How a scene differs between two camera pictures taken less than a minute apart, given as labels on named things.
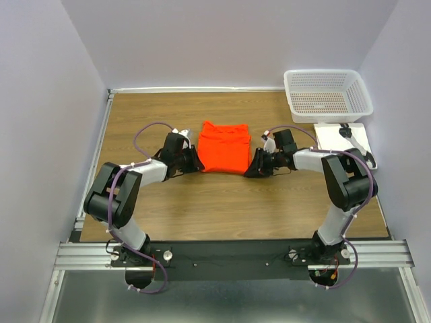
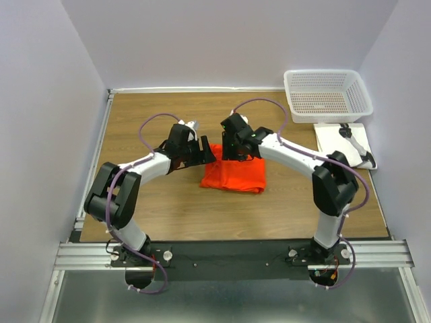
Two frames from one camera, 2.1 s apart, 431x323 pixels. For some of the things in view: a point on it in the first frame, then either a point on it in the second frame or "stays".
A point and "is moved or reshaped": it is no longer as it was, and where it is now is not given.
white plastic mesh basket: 326,95 stays
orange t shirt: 224,149 is moved or reshaped
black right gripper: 257,168 -> 226,153
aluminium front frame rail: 379,254 stays
